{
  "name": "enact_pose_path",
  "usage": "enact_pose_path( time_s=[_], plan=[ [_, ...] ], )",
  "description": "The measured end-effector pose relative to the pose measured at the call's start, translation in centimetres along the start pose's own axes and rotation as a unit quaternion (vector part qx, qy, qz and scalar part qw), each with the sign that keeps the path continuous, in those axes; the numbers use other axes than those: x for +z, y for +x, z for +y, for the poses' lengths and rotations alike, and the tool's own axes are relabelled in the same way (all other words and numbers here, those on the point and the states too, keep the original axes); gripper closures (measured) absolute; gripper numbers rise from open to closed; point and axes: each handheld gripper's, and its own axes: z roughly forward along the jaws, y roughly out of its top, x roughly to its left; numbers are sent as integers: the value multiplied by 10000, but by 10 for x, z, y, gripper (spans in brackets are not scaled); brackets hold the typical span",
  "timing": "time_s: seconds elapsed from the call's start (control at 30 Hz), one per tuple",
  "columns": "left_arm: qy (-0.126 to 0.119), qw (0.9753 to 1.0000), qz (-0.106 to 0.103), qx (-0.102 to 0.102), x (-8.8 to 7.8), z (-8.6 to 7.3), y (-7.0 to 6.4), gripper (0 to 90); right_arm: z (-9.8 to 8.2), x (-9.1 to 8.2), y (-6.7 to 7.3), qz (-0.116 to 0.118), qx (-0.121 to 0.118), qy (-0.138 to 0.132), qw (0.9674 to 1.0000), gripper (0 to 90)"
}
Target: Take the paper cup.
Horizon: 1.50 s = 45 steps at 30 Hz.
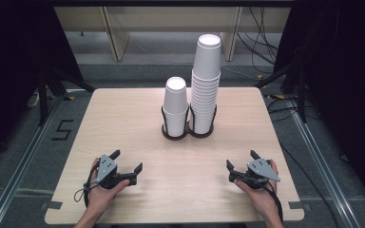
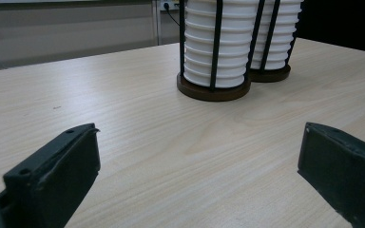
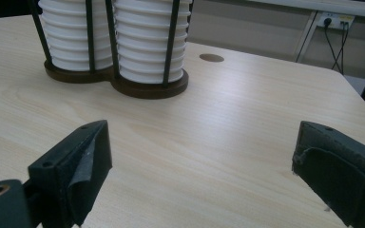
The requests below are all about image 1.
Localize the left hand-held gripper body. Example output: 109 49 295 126
90 154 130 190

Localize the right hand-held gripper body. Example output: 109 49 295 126
245 158 281 190

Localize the black double ring cup holder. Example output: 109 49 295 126
161 104 219 142

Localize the tall stack of paper cups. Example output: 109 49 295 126
188 70 219 135

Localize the short stack of paper cups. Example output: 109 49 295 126
162 76 190 138

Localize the person's right hand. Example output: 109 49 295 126
233 159 282 219

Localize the person's left hand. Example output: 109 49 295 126
86 158 131 215

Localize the black tape patch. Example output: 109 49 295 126
288 200 312 212

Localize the black metal stand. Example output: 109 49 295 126
254 59 309 124
37 66 97 127

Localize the dark curtain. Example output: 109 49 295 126
0 0 84 170
273 0 365 208

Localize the black braided left gripper cable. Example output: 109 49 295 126
83 161 101 209

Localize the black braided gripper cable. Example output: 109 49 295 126
263 182 285 223
83 161 101 209

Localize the black braided right gripper cable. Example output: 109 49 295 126
263 182 285 223

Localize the thin black cord loop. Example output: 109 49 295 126
73 185 90 203

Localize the long black floor cable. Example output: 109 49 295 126
279 142 341 228

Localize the looped black floor cable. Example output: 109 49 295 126
266 95 299 124

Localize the aluminium floor rail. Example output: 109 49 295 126
285 97 359 228
0 90 67 228

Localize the thin white floor cable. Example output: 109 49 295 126
221 65 259 81

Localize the bundle of black floor cables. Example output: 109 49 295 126
237 6 280 67

